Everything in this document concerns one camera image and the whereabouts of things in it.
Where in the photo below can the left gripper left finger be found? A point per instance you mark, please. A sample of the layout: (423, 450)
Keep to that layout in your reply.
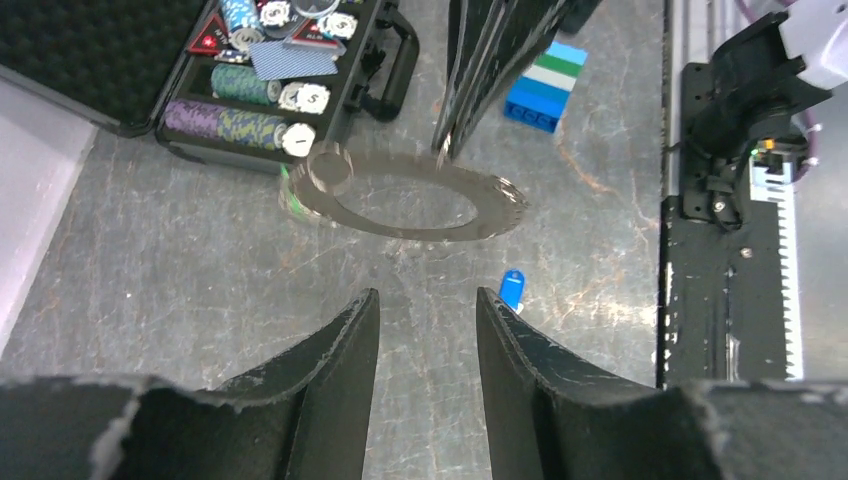
(303, 414)

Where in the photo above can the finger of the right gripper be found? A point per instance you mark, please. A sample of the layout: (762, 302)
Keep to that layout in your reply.
(470, 26)
(524, 31)

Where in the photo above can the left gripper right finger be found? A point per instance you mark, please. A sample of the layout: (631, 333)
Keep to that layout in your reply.
(550, 414)

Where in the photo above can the key with blue tag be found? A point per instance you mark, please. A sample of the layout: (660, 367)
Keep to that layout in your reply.
(512, 289)

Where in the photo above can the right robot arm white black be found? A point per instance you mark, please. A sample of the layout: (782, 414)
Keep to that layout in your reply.
(745, 95)

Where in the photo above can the blue green white brick stack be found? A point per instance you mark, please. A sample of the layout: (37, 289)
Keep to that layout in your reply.
(540, 95)

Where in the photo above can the playing card deck blue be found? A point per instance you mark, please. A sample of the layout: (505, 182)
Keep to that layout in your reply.
(277, 60)

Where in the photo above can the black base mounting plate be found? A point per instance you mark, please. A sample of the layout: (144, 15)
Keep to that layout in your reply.
(720, 309)

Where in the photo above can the black poker chip case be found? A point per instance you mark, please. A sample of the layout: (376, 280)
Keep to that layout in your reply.
(181, 70)

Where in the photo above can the white toothed cable rail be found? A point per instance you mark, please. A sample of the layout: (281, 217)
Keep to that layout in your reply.
(771, 180)

